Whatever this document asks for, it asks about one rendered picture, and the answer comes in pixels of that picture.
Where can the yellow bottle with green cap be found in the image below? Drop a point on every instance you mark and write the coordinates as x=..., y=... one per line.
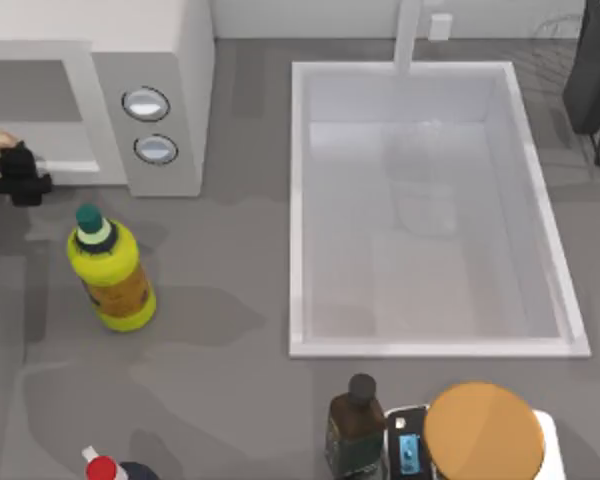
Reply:
x=112, y=280

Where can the small grey microwave knob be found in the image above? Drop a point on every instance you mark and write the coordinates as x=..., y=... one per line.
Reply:
x=155, y=149

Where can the large grey microwave knob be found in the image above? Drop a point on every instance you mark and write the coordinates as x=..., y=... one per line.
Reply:
x=145, y=103

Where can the pale microwave oven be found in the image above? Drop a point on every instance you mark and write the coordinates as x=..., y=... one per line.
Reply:
x=145, y=30

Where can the dark bottle with red cap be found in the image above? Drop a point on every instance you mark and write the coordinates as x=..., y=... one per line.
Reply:
x=105, y=470

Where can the white sink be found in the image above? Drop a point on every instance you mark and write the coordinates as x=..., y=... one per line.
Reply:
x=430, y=225

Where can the tall white tap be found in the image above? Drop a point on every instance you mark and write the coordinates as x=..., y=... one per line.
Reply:
x=409, y=35

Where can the dark brown bottle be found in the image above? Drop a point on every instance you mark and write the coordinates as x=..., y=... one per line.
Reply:
x=354, y=430

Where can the white kitchen scale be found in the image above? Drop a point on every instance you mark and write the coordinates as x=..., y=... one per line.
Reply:
x=405, y=445

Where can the white wall socket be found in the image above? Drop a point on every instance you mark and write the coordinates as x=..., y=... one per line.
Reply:
x=440, y=26

